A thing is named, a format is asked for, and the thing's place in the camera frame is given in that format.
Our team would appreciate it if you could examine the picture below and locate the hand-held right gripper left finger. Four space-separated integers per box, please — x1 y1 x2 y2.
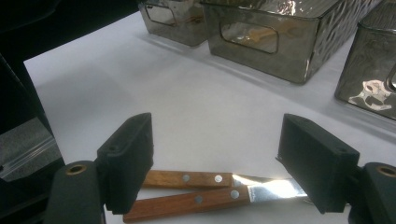
96 112 155 216

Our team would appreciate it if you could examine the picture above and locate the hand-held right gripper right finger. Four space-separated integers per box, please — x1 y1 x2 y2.
276 113 361 215

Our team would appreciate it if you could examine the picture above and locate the smoky transparent plastic bin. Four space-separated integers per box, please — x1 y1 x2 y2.
333 0 396 121
200 0 383 85
138 0 209 48

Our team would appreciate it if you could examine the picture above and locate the brown wooden chopstick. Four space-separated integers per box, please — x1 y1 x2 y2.
177 12 205 25

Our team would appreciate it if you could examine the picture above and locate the black curtain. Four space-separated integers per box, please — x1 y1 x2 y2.
0 0 143 134

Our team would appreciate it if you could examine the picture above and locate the metal floor rail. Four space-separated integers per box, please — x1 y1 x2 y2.
0 135 62 183

